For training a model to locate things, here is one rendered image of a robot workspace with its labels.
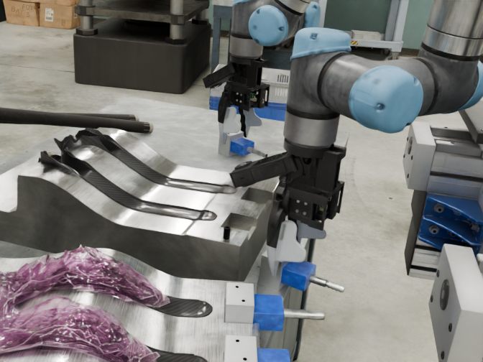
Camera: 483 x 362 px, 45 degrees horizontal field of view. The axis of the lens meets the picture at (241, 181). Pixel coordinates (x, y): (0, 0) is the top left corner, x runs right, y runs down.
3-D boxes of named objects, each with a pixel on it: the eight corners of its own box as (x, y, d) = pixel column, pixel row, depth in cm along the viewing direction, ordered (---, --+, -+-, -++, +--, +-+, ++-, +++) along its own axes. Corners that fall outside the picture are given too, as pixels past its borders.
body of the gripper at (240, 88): (247, 114, 131) (251, 62, 126) (219, 105, 136) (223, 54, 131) (268, 108, 137) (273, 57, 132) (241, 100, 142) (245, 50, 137)
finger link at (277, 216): (272, 249, 83) (285, 190, 82) (261, 246, 84) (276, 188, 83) (284, 246, 88) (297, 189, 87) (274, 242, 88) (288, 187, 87)
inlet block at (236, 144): (272, 164, 139) (274, 142, 137) (258, 169, 135) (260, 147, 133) (231, 148, 146) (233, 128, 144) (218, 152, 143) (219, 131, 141)
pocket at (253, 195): (271, 210, 104) (273, 192, 103) (264, 223, 100) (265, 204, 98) (246, 205, 105) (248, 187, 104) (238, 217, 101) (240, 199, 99)
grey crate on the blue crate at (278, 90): (298, 91, 431) (300, 71, 424) (296, 106, 393) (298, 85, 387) (218, 82, 436) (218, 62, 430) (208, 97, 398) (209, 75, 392)
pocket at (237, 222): (255, 238, 95) (257, 217, 93) (246, 253, 90) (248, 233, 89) (228, 232, 96) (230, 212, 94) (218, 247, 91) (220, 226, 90)
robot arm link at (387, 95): (453, 68, 69) (387, 49, 77) (384, 74, 63) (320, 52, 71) (438, 131, 72) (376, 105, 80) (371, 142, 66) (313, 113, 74)
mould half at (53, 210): (275, 223, 111) (282, 157, 106) (236, 296, 88) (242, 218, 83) (47, 176, 123) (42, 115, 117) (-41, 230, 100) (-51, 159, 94)
